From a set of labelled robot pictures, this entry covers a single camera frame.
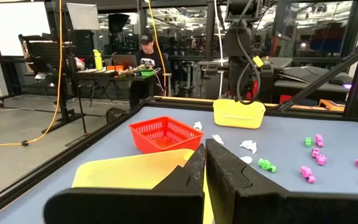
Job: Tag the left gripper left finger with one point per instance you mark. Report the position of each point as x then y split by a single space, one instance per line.
166 205

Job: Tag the black studio lamp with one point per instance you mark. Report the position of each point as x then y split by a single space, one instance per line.
118 23

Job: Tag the cluttered black desk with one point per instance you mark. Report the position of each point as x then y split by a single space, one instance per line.
104 76

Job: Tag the green skeleton figurine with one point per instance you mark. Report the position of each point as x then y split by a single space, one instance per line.
308 142
266 165

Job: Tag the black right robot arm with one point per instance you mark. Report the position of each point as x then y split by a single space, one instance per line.
238 43

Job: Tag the black perforated equipment stand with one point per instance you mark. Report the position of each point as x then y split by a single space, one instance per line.
47 56

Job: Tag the person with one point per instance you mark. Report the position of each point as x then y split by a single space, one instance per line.
149 59

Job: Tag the white softbox panel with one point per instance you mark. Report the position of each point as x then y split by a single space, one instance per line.
82 16

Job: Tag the small orange box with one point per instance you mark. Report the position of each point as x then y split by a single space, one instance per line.
114 68

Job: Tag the red box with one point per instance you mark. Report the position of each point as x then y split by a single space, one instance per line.
285 99

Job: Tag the yellow-green bottle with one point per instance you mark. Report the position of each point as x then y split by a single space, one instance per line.
98 59

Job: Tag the yellow translucent plastic bin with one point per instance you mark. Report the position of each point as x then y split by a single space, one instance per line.
129 171

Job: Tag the grey desk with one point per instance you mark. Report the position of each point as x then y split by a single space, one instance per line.
315 84

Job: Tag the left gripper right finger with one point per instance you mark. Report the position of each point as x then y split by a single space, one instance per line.
259 205

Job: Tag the black frame clamp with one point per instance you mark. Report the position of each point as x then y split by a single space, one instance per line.
115 114

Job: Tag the green bowl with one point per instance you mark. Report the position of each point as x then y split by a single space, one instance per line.
147 73

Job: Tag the red slotted plastic basket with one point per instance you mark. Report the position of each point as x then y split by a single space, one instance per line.
166 141

